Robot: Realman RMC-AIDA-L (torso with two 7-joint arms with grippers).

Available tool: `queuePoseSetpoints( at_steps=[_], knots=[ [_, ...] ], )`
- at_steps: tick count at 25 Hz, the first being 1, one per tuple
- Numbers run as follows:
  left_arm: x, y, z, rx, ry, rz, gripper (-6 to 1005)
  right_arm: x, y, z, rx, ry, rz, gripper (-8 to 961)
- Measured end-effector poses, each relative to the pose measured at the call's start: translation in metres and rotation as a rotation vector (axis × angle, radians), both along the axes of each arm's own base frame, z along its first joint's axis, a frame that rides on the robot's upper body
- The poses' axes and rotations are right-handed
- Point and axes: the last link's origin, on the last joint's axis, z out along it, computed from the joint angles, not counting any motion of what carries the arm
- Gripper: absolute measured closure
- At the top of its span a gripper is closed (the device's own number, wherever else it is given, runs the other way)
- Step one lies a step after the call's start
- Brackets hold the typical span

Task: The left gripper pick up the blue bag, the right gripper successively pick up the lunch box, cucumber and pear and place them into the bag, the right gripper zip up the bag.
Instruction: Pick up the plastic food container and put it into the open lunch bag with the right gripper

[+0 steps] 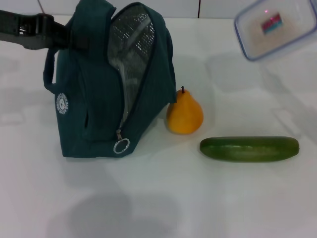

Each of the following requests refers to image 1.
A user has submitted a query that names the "yellow orange pear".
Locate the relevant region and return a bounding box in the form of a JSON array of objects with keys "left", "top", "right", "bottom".
[{"left": 165, "top": 85, "right": 204, "bottom": 135}]

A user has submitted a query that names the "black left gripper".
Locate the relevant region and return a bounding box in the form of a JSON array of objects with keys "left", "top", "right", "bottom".
[{"left": 0, "top": 9, "right": 90, "bottom": 51}]

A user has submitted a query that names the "green cucumber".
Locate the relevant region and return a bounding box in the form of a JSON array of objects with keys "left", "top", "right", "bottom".
[{"left": 199, "top": 136, "right": 300, "bottom": 163}]

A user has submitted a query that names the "dark teal insulated lunch bag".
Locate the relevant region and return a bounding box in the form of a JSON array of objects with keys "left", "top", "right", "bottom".
[{"left": 43, "top": 0, "right": 178, "bottom": 159}]

